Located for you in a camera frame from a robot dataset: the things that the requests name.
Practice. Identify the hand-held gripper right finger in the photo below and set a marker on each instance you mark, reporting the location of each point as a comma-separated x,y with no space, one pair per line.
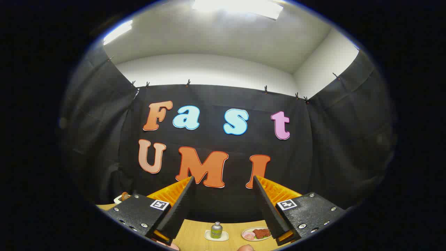
268,209

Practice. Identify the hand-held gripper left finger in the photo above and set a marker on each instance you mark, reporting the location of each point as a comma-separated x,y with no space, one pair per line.
181,205

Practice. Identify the brown meat piece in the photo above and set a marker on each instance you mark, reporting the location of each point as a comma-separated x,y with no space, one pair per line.
261,233

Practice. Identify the pink ham slice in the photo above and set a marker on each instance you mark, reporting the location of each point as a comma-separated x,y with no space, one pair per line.
248,234
251,237

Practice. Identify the white oval food plate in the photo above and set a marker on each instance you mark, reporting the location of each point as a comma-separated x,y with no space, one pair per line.
245,238

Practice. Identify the white square coaster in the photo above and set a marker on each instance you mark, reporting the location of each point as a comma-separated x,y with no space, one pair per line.
207,237

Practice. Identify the pink round plate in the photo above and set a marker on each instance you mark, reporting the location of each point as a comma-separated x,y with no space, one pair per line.
170,246

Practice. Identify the silver green soda bottle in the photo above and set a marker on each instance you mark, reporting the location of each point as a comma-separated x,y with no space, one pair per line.
216,231

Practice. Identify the brown toast slice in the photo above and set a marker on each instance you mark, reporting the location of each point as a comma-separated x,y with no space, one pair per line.
124,196

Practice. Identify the cream white toaster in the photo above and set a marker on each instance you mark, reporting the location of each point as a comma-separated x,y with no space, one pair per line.
117,199

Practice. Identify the black backdrop cloth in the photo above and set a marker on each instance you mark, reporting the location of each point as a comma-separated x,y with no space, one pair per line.
216,143

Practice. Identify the row of black cloth clips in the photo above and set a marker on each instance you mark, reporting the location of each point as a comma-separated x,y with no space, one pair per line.
188,83

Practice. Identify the narrow ceiling light panel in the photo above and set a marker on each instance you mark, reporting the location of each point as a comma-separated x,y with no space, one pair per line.
117,32

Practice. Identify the large ceiling light panel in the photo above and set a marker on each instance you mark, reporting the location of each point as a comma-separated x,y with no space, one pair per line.
237,7

